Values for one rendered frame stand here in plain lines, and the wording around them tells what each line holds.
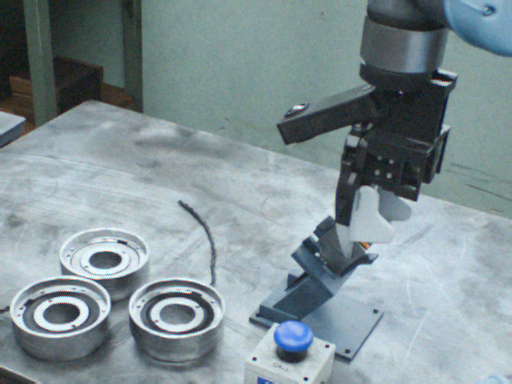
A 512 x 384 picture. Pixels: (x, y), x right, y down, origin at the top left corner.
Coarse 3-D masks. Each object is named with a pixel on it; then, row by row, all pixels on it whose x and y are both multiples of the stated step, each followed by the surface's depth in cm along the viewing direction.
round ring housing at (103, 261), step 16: (80, 240) 97; (96, 240) 98; (112, 240) 98; (128, 240) 98; (144, 240) 97; (64, 256) 95; (96, 256) 96; (112, 256) 97; (128, 256) 96; (144, 256) 96; (64, 272) 92; (96, 272) 93; (112, 272) 93; (128, 272) 91; (144, 272) 93; (112, 288) 91; (128, 288) 92
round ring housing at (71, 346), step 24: (24, 288) 87; (48, 288) 90; (96, 288) 89; (48, 312) 87; (72, 312) 88; (24, 336) 82; (48, 336) 81; (72, 336) 82; (96, 336) 84; (48, 360) 84; (72, 360) 84
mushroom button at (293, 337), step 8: (280, 328) 79; (288, 328) 79; (296, 328) 79; (304, 328) 80; (280, 336) 78; (288, 336) 78; (296, 336) 78; (304, 336) 79; (312, 336) 79; (280, 344) 78; (288, 344) 78; (296, 344) 78; (304, 344) 78; (288, 352) 80
